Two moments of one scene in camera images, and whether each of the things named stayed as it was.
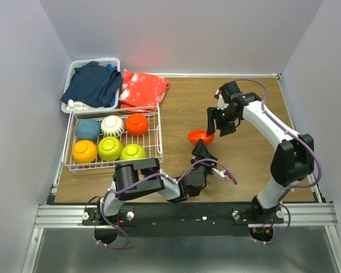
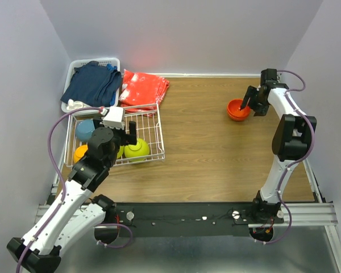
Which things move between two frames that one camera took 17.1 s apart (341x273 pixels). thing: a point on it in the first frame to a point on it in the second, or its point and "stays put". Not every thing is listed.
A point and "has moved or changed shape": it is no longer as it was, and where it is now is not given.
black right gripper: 212,113 to 249,92
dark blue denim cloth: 93,85 stays put
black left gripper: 199,151 to 130,139
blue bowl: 88,129 stays put
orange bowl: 136,124 has moved or changed shape
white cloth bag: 75,106 stays put
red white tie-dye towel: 141,92 stays put
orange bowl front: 195,135 has moved or changed shape
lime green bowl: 132,151 has moved or changed shape
